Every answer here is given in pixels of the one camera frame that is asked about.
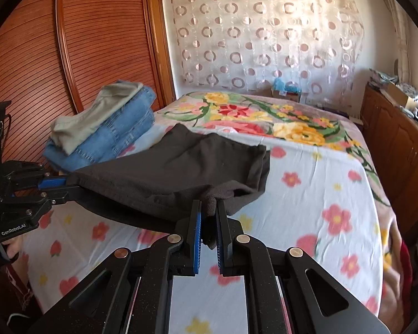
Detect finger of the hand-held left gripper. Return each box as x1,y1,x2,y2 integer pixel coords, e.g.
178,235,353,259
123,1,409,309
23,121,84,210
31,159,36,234
38,185,91,207
38,175,78,190

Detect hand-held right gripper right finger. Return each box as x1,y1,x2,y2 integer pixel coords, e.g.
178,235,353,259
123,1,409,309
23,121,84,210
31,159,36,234
214,200,398,334

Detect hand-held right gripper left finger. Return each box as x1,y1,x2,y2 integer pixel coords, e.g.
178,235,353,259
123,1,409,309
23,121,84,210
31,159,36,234
31,200,204,334

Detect black pants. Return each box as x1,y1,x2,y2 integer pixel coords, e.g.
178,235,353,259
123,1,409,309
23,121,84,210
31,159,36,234
67,123,272,250

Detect folded grey-green pants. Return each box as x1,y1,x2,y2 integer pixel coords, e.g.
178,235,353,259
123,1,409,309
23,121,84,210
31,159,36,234
52,81,144,154

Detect person's left hand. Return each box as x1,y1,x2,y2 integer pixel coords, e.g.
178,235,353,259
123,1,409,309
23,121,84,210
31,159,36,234
0,237,23,263

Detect person's patterned clothing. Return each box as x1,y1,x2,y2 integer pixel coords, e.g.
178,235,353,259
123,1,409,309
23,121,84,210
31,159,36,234
0,261,42,324

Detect folded blue jeans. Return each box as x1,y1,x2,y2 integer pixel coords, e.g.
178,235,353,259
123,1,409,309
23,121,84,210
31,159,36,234
43,85,157,173

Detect strawberry flower bed sheet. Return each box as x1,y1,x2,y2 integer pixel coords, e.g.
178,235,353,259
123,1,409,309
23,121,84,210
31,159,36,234
19,125,385,334

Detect wooden slatted wardrobe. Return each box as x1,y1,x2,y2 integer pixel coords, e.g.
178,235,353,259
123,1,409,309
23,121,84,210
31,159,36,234
0,0,176,188

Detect large-flower floral blanket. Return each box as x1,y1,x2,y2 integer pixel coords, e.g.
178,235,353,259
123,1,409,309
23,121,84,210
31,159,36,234
153,90,415,334

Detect small cardboard box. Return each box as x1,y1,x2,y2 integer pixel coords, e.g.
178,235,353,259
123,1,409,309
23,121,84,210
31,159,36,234
271,89,309,103

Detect blue plastic bag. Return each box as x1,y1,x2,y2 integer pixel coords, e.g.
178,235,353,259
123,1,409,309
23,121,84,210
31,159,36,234
272,78,300,93

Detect red blanket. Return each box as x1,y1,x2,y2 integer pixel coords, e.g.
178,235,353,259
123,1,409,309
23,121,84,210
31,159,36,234
397,240,413,307

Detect long wooden cabinet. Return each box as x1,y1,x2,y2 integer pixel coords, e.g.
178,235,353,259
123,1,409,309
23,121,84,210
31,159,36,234
360,83,418,286

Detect sheer circle-patterned curtain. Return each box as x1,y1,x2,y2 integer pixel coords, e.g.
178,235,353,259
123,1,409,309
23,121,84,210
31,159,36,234
162,0,366,93

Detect open cardboard box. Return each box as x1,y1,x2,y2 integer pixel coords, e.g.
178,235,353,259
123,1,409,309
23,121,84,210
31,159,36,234
380,82,418,110

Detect stack of patterned boxes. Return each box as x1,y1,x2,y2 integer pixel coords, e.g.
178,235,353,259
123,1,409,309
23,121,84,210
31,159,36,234
369,68,398,86

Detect floral patterned box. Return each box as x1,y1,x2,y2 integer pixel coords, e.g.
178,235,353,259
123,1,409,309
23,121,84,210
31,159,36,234
399,83,418,105

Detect white patterned window curtain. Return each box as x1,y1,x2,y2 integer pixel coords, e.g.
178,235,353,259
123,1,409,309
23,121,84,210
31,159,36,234
383,0,410,77

